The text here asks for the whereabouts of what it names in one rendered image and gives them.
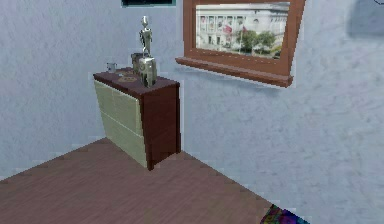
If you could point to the brown chest of drawers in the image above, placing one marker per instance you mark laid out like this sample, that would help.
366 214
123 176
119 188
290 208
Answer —
159 120

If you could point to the silver figure statue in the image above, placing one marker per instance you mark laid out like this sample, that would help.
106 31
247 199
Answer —
147 63

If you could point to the round brown coaster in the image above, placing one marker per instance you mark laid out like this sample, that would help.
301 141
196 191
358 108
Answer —
127 79

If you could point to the small grey cup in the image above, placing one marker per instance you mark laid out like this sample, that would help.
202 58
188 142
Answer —
111 67

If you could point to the brown framed window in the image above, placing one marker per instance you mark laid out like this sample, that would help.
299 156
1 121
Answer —
241 33

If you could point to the multicoloured cloth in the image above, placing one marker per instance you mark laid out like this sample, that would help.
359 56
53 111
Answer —
281 216

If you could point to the dark framed wall picture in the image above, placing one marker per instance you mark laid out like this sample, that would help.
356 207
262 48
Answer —
148 2

